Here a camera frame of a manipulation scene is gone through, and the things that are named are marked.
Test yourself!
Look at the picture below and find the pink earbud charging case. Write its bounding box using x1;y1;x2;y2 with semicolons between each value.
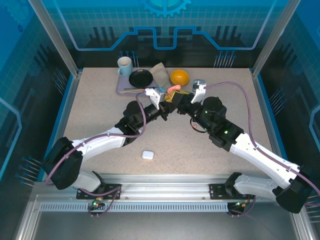
166;84;181;95

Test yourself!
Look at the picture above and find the white earbud charging case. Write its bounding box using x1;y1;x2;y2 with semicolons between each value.
141;149;155;161

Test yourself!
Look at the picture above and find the yellow patterned bowl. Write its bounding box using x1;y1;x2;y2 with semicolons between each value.
169;69;190;87

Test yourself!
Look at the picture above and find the pale wooden stick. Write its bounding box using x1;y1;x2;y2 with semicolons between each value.
119;89;147;95

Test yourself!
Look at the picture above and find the beige folded cloth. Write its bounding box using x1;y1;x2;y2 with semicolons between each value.
149;62;173;92

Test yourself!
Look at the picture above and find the black plate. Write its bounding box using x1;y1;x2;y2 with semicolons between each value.
128;69;154;89

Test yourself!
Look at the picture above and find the lilac serving tray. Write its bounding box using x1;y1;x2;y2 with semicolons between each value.
115;67;166;96

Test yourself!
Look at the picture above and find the light blue mug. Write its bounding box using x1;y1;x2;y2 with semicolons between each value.
116;56;134;77

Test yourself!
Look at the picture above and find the blue table edge strip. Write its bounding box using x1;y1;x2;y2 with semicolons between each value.
257;73;293;173
41;73;77;181

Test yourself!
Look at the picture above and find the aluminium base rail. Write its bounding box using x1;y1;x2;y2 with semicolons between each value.
32;173;301;204

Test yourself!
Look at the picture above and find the slotted cable duct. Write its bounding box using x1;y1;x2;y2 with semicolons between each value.
39;202;230;213

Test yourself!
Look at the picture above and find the aluminium corner post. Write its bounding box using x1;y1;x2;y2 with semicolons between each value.
27;0;83;77
251;0;301;77

